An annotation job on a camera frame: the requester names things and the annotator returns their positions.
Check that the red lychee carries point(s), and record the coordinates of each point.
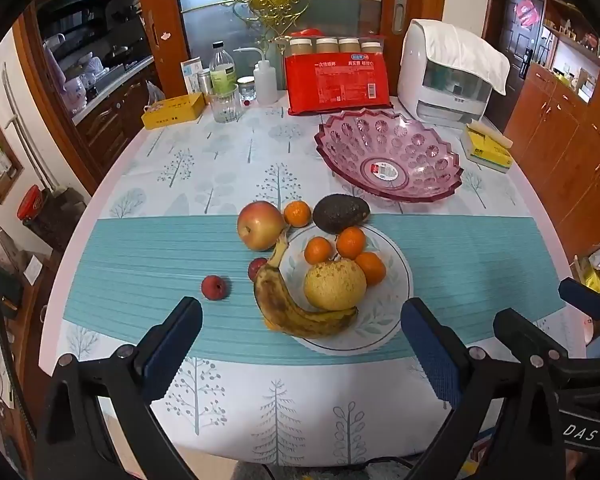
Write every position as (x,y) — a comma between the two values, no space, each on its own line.
(214,288)
(254,267)

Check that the purple glass fruit bowl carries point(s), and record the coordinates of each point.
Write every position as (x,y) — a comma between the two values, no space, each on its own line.
(389,155)

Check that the clear drinking glass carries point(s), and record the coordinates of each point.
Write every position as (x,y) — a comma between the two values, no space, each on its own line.
(226,106)

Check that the orange tangerine beside apple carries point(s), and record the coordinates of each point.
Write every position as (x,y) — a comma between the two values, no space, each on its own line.
(298,214)

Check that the teal striped table runner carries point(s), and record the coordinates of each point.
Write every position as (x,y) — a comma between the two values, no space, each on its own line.
(134,271)

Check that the red apple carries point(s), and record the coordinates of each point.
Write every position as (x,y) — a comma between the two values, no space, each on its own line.
(259,225)

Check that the clear bottle green label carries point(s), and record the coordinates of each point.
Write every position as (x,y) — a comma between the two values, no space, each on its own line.
(222,69)

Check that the white floral plate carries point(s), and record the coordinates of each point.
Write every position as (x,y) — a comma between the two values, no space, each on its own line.
(378,313)

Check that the yellow sponge pack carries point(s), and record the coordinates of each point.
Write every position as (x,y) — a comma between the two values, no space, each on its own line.
(486,147)

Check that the white squeeze bottle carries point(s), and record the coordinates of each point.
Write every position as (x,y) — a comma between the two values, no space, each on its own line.
(264,74)

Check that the small glass jar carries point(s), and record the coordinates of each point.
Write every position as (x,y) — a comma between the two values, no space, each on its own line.
(247,88)

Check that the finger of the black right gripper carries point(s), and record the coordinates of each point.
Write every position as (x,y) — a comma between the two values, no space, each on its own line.
(524,339)
(581,297)

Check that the wooden cabinet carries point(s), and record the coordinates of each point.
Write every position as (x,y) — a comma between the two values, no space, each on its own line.
(555,126)

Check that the yellow tissue box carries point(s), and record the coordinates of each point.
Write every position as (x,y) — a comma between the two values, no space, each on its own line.
(174,111)

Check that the tree patterned tablecloth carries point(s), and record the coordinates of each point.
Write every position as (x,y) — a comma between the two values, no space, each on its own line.
(377,404)

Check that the spotted ripe banana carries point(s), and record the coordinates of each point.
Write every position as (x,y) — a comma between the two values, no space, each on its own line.
(281,312)

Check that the pack of beige jars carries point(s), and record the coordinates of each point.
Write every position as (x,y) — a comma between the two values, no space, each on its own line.
(328,45)

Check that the yellow speckled pear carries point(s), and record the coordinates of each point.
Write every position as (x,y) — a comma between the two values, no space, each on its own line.
(335,285)

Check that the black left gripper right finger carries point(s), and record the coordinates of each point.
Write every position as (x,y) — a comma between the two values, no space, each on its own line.
(469,380)

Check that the orange tangerine plate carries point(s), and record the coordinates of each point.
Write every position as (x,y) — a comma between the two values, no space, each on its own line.
(318,250)
(351,242)
(372,266)

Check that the white cloth on appliance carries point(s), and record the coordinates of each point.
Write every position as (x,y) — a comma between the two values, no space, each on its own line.
(459,49)

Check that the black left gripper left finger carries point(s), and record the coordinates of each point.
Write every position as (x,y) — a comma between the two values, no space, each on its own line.
(73,441)

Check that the dark green avocado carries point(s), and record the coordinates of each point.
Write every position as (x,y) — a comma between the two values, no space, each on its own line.
(337,212)

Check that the red plastic package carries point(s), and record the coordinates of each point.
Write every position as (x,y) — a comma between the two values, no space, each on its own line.
(328,82)

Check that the small white carton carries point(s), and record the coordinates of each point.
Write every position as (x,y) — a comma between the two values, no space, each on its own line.
(190,70)

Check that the white countertop appliance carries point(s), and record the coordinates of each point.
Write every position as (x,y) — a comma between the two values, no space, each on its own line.
(437,94)

